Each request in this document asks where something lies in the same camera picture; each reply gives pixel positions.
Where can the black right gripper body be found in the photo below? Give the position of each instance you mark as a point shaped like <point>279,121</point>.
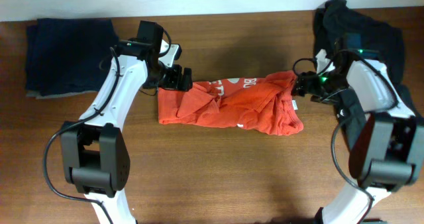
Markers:
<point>320,86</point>

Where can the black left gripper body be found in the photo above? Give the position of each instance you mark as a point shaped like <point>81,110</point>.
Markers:
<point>170,77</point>

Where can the orange red printed t-shirt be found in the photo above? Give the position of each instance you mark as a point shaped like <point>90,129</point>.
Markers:
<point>261,104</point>

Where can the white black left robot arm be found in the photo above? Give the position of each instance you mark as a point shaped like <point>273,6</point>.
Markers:
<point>95,158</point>

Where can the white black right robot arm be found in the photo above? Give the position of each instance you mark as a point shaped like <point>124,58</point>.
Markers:
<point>388,154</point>

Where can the crumpled black printed garment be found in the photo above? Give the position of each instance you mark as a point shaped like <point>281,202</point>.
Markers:
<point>378,39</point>

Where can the folded navy blue garment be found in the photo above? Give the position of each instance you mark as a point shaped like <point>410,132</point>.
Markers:
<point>58,41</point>

